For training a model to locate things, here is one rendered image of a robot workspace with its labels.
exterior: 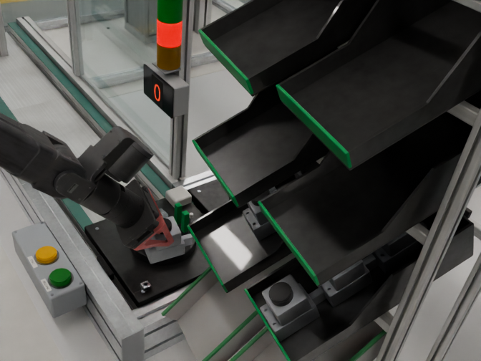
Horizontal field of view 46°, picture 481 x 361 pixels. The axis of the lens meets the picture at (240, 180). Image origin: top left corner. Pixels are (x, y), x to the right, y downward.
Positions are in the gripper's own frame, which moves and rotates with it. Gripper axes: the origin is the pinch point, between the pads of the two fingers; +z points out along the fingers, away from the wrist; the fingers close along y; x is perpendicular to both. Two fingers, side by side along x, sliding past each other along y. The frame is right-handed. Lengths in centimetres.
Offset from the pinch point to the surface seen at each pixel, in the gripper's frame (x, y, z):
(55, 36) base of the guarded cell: 20, 138, 33
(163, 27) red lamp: -20.9, 34.5, -7.2
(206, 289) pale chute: 1.0, -8.8, 8.9
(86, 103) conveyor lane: 14, 74, 21
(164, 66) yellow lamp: -15.8, 33.5, -0.9
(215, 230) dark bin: -9.1, -8.9, -2.7
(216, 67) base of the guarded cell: -19, 100, 64
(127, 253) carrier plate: 13.6, 11.0, 10.8
